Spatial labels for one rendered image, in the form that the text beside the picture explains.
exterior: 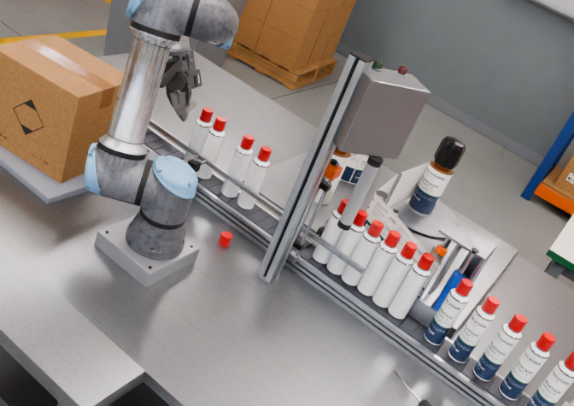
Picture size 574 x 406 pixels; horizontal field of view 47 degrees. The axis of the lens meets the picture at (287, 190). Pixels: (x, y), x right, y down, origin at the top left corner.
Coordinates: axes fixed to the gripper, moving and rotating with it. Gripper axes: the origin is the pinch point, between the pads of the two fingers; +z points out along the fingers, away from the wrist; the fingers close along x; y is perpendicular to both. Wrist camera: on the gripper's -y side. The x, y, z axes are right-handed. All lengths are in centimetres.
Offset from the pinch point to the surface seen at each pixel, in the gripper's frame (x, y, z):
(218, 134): -14.8, -1.7, 4.8
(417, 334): -74, -2, 58
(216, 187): -10.9, -0.8, 21.4
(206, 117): -10.7, -1.2, -0.2
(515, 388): -100, -2, 68
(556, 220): -38, 353, 139
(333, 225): -52, -2, 29
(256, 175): -27.5, -2.2, 16.6
